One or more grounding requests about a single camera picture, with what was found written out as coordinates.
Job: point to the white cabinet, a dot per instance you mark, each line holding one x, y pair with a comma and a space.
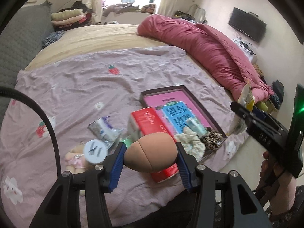
245, 48

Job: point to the beige bed sheet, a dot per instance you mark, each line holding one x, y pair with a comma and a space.
95, 38

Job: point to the stack of folded clothes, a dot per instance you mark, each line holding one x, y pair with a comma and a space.
66, 16

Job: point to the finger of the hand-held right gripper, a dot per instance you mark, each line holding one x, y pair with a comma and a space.
242, 111
262, 113

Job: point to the dark clothes pile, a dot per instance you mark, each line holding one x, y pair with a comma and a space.
277, 92

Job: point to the cream floral scrunchie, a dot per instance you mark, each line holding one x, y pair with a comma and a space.
190, 144

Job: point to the leopard print scrunchie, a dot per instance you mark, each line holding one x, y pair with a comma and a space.
211, 139

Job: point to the yellow-green cushion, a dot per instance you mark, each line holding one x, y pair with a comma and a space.
262, 106

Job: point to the lilac strawberry printed blanket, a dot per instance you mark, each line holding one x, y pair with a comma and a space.
83, 80

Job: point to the black wall television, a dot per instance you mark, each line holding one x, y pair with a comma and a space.
247, 23

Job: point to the teal tissue pack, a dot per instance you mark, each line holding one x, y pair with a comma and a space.
196, 126

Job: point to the white jar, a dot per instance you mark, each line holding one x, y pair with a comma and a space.
93, 150

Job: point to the dark patterned cloth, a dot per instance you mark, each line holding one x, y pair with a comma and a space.
53, 38

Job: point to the person's right hand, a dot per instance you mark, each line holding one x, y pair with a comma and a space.
273, 171

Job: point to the dark shallow tray box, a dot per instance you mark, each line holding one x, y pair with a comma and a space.
161, 90

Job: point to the red tissue box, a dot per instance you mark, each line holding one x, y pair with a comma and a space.
147, 121

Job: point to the grey quilted headboard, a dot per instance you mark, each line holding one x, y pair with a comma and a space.
21, 40

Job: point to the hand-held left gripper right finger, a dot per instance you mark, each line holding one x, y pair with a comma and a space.
184, 168

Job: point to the pink book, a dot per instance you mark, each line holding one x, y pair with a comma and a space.
166, 99

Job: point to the person's right forearm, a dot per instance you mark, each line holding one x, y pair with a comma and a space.
285, 194

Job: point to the metal chair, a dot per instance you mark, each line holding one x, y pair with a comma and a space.
198, 13

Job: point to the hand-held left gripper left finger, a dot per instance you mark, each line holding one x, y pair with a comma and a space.
117, 166

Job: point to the yellow white packet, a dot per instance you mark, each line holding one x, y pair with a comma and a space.
247, 95

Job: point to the silver purple packet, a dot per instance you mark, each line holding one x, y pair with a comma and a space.
104, 130

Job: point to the clothes on window sill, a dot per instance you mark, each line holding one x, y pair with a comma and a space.
123, 7

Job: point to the peach makeup sponge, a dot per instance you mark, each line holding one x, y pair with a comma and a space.
149, 152

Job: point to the pink duvet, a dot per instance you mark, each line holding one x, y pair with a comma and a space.
201, 45

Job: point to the teddy bear with pink dress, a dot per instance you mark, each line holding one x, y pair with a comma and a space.
73, 156

